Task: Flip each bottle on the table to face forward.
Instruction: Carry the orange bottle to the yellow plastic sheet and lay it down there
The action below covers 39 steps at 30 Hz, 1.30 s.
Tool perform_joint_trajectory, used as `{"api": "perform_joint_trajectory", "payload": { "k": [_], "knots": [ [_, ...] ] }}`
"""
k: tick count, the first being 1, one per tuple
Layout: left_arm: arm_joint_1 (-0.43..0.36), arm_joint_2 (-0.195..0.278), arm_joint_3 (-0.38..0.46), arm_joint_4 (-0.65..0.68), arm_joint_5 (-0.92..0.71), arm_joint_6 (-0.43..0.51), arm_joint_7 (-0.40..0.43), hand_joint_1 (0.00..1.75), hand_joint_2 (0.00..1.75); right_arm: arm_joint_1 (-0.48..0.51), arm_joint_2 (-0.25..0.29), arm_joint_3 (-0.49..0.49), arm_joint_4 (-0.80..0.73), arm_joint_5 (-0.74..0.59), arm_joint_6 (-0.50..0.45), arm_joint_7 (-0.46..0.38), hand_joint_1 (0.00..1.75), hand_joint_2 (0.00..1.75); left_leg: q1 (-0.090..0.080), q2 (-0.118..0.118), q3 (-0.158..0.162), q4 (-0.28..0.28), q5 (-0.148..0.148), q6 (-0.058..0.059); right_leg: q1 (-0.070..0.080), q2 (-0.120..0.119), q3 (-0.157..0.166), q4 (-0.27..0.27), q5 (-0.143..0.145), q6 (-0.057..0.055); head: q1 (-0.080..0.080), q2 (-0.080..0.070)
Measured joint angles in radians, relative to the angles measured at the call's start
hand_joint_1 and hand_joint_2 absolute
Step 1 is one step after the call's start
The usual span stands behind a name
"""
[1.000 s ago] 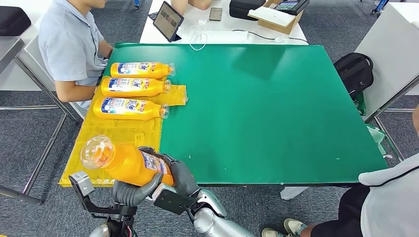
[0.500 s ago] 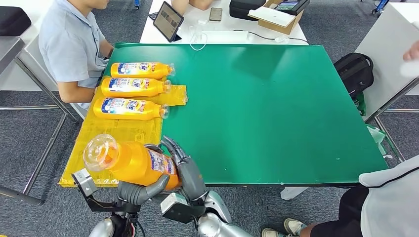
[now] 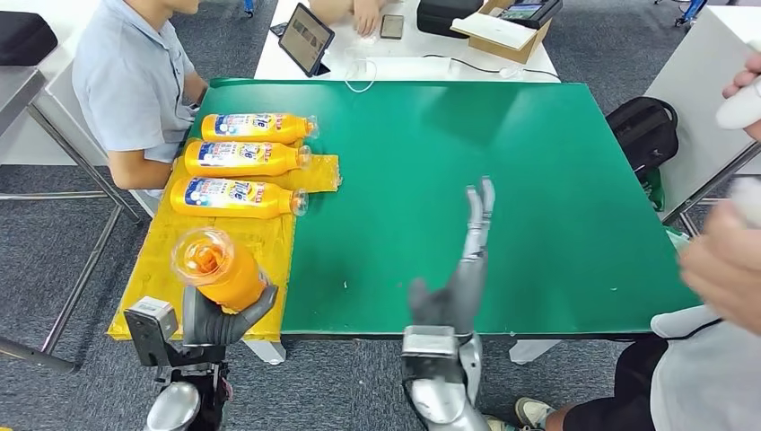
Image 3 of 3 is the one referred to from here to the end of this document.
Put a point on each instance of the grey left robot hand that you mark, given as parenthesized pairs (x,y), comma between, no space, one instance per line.
(208,327)

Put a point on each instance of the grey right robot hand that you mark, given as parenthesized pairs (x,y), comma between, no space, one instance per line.
(461,297)

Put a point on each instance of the orange detergent bottle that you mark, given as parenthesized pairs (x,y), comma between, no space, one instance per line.
(232,279)
(238,160)
(232,199)
(255,130)

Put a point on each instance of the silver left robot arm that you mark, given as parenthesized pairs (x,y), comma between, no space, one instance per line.
(175,407)

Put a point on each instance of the white table foot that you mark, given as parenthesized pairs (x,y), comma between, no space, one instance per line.
(535,352)
(267,354)

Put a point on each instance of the yellow taped cardboard sheet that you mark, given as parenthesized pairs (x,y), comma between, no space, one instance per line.
(148,262)

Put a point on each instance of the green table mat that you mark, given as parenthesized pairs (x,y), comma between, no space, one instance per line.
(386,238)

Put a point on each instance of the green bag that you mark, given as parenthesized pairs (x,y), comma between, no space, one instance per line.
(654,192)

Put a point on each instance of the clear plastic bag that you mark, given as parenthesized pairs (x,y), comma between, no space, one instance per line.
(678,241)

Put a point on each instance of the seated person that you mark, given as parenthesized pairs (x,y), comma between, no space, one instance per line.
(131,101)

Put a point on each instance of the black backpack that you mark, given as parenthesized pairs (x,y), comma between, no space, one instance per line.
(644,135)

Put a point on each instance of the brown cardboard box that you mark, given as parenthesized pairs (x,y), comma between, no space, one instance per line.
(505,53)

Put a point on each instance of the white office table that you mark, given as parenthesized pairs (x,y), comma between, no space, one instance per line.
(416,50)

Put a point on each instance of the white table with metal legs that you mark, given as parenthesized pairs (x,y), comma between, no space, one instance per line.
(59,119)

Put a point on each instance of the operator person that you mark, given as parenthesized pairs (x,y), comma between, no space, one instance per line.
(713,380)

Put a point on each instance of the white booklet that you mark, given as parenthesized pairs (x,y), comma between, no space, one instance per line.
(493,30)

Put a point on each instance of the small white case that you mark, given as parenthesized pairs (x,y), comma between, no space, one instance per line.
(368,41)

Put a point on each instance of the dark smartphone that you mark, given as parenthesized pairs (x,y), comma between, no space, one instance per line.
(392,27)

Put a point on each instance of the black zip case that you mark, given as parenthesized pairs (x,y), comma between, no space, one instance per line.
(446,16)

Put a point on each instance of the grey table with metal legs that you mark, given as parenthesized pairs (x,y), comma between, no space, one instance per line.
(695,137)

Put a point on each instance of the black handheld terminal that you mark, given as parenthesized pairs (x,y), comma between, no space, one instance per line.
(529,12)

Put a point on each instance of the person at office table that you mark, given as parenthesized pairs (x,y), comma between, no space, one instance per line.
(363,15)

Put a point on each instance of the black tablet on stand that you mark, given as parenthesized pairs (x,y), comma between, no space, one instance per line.
(305,37)

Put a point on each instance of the small dark wallet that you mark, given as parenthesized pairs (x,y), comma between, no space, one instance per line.
(277,28)

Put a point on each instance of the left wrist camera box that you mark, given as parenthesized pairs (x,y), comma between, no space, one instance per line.
(148,324)

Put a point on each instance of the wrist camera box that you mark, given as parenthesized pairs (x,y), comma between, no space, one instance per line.
(148,324)
(428,351)

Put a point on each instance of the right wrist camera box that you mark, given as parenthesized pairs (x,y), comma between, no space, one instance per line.
(428,351)

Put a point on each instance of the blue metal frame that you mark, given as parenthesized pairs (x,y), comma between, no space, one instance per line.
(692,11)

